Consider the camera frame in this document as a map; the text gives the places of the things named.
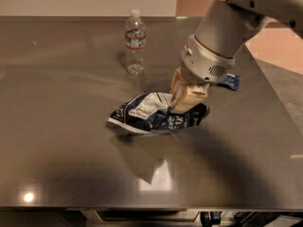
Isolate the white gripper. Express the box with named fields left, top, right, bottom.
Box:
left=169, top=35, right=236, bottom=114

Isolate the blue chip bag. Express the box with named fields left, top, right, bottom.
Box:
left=108, top=92, right=209, bottom=134

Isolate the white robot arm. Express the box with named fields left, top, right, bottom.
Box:
left=170, top=0, right=303, bottom=114

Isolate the small blue snack packet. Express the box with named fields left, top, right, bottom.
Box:
left=219, top=74, right=241, bottom=91

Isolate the clear plastic water bottle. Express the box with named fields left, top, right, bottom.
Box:
left=124, top=9, right=146, bottom=75

